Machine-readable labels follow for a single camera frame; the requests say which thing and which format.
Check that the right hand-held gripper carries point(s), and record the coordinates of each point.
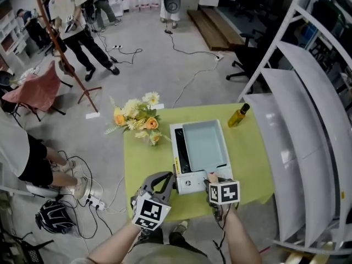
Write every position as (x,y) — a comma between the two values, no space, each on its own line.
(224,192)

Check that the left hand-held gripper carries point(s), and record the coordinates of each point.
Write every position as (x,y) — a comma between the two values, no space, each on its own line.
(149,210)

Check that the white portable induction cooktop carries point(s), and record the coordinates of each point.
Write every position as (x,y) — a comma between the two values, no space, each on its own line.
(192,183)

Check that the person's left forearm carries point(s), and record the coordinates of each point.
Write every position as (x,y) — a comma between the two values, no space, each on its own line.
(115,246)

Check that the person's right forearm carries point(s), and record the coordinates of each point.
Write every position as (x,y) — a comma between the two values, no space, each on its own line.
(242,238)

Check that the yellow-green tablecloth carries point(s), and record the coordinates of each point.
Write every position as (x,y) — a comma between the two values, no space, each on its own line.
(247,158)

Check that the person's shoe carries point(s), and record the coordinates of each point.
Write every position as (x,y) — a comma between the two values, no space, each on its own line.
(181,225)

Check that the person's dark trousers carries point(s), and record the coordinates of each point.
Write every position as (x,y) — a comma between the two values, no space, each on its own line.
(154,236)

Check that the olive oil bottle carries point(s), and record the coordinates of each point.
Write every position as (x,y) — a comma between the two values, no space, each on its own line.
(236,117)

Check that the yellow orange flower bouquet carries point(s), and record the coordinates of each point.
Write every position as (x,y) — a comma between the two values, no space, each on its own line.
(140,120)

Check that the person's olive shirt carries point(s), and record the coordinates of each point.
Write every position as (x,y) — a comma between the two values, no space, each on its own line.
(165,257)

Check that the white power strip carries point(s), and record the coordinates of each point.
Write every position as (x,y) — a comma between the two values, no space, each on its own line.
(94,202)
(117,46)
(219,57)

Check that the white metal shelving rack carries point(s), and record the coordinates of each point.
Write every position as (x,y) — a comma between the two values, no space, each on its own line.
(297,120)

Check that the white paper sheet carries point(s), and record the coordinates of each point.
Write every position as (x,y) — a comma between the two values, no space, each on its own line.
(92,115)

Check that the black white helmet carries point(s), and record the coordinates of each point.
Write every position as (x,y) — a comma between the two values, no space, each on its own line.
(53,217)

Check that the black office chair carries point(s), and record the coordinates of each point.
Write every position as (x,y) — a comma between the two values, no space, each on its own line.
(250,56)

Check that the white stool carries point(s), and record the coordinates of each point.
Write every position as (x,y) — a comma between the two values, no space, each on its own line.
(41,190)

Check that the wooden platform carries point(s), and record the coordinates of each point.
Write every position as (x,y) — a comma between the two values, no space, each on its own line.
(217,29)

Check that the wooden coat rack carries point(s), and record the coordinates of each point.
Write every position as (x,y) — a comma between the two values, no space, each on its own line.
(68,65)

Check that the pink folding chair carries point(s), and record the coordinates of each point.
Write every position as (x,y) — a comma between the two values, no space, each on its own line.
(38,89)

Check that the white cubby shelf unit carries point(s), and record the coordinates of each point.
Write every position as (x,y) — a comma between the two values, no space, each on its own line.
(11,37)

